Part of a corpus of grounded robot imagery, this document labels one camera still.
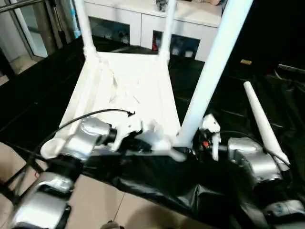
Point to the white plastic table top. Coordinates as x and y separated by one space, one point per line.
131 78

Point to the white plastic table leg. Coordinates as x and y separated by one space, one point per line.
84 23
214 59
168 31
257 107

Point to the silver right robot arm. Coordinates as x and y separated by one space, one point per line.
262 164

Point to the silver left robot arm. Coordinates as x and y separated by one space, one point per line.
88 136

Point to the black plastic mat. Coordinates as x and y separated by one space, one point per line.
155 176

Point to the grey rounded robot part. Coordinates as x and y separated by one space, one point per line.
113 225

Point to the white jar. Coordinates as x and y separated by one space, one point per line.
188 53
176 50

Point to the small yellow label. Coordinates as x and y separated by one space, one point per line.
246 62

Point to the red container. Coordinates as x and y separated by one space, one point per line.
155 44

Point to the blue printed panel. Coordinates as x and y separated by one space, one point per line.
76 31

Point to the white sideboard cabinet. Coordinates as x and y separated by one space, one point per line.
133 16

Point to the black backdrop cloth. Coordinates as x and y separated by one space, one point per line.
274 28

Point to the clear bag of dark parts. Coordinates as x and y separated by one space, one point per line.
160 4

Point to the grey tripod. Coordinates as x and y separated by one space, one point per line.
57 23

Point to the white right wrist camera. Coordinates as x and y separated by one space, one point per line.
210 122

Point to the black folding stand frame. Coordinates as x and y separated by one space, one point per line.
9 190

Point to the glass door metal frame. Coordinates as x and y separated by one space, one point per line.
31 35

